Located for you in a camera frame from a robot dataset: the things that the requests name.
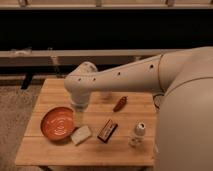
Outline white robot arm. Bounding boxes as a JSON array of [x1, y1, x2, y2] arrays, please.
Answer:
[[64, 46, 213, 171]]

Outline white sponge block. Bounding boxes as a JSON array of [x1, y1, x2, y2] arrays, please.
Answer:
[[71, 125, 92, 145]]

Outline orange bowl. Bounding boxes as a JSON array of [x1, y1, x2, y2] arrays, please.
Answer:
[[40, 107, 75, 141]]

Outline brown snack box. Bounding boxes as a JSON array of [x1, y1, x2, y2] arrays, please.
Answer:
[[97, 119, 118, 143]]

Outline wooden table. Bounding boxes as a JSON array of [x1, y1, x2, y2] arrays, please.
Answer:
[[15, 79, 156, 166]]

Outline red chili pepper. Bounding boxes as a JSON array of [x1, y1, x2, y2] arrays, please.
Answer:
[[113, 96, 127, 112]]

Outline grey metal rail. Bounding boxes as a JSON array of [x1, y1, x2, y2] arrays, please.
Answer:
[[0, 48, 188, 68]]

